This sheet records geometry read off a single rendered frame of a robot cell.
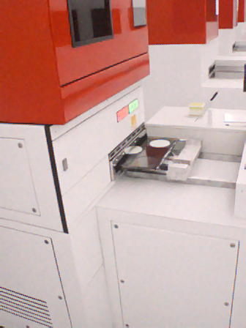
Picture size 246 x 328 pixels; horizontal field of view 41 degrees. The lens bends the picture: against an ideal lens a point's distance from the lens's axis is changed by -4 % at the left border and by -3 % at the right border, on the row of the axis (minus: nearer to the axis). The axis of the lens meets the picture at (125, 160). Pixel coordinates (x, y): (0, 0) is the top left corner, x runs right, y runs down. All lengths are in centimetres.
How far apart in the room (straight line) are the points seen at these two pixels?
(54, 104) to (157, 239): 66
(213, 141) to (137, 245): 68
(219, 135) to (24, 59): 105
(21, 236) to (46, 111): 56
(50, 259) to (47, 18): 88
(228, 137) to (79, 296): 102
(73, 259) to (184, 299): 51
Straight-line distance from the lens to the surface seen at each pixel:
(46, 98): 105
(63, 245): 130
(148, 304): 162
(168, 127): 180
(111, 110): 144
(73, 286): 142
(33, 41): 103
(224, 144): 176
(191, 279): 143
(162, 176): 151
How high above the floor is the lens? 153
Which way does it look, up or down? 24 degrees down
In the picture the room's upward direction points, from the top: 5 degrees counter-clockwise
